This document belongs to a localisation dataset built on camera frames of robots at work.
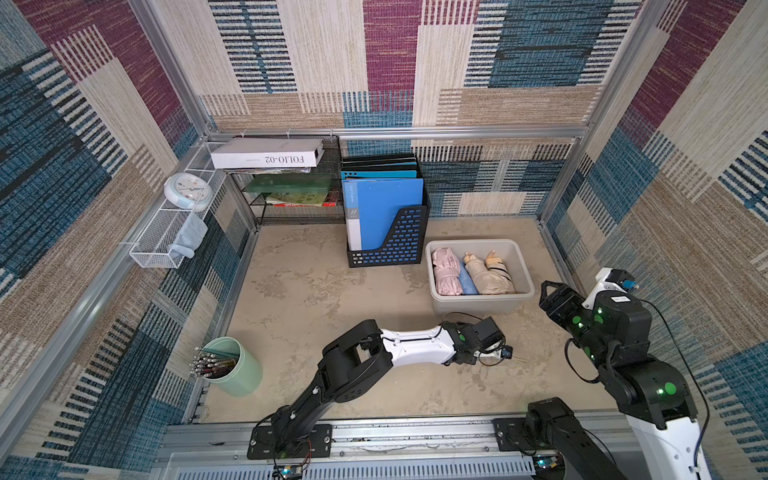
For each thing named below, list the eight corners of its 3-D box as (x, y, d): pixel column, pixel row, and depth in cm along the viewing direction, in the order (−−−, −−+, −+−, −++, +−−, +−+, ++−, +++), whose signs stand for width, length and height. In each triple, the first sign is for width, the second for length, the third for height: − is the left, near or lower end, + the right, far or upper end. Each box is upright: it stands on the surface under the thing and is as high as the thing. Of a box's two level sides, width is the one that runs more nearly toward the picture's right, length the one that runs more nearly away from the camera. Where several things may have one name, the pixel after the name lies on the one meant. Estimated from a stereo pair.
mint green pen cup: (236, 405, 81) (203, 385, 67) (229, 365, 88) (198, 339, 74) (269, 389, 84) (244, 366, 70) (260, 351, 90) (236, 324, 76)
